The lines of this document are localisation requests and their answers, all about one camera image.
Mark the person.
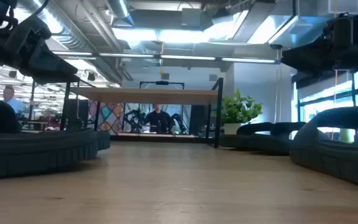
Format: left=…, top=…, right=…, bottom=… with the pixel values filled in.
left=2, top=85, right=25, bottom=119
left=143, top=103, right=176, bottom=134

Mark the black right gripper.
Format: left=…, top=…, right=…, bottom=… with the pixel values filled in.
left=280, top=39, right=358, bottom=76

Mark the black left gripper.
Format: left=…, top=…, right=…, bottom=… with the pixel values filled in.
left=0, top=29, right=81, bottom=85

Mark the green plant in white pot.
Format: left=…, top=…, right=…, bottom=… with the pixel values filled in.
left=221, top=89, right=264, bottom=136

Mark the linear ceiling light tube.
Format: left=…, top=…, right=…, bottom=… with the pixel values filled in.
left=160, top=54, right=217, bottom=62
left=221, top=57, right=277, bottom=65
left=98, top=52, right=156, bottom=59
left=52, top=50, right=94, bottom=57

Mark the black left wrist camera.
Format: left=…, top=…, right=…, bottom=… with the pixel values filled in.
left=5, top=14, right=53, bottom=54

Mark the yellow hanging cable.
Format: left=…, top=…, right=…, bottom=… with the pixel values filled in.
left=333, top=0, right=339, bottom=108

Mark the colourful patterned wall panel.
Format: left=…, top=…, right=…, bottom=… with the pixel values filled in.
left=88, top=100, right=126, bottom=136

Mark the black computer tower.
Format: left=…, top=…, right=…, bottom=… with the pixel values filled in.
left=188, top=105, right=210, bottom=136

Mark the wooden shelf with black frame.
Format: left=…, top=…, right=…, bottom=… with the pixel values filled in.
left=60, top=77, right=224, bottom=149

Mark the green cylinder container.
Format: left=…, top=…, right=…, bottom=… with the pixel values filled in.
left=340, top=128, right=356, bottom=144

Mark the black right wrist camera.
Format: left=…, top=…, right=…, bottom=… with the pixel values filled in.
left=333, top=17, right=358, bottom=41

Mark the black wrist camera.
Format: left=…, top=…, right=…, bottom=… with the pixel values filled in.
left=5, top=14, right=53, bottom=54
left=333, top=17, right=358, bottom=41

